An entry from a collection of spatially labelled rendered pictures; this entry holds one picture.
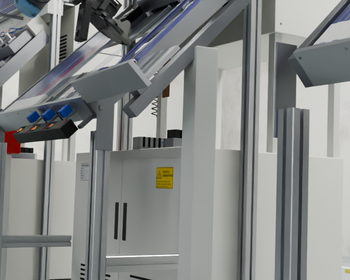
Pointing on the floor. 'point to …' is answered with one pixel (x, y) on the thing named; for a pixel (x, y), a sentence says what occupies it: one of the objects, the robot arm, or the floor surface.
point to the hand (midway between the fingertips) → (124, 43)
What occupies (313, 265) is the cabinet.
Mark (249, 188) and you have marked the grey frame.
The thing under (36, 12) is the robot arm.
